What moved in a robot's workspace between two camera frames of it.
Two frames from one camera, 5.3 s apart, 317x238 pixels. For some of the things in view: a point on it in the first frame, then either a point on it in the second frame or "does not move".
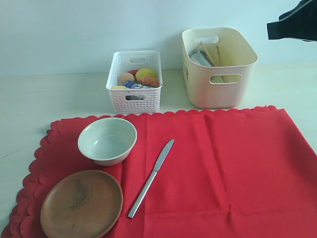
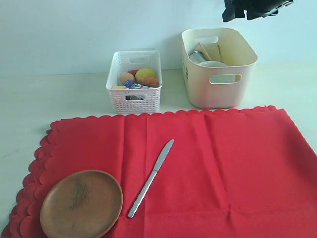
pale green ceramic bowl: [108, 141] → [216, 79]
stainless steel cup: [200, 58] does not move
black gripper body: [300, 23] → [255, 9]
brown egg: [127, 76] does not move
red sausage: [132, 72] does not move
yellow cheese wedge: [119, 87] does not move
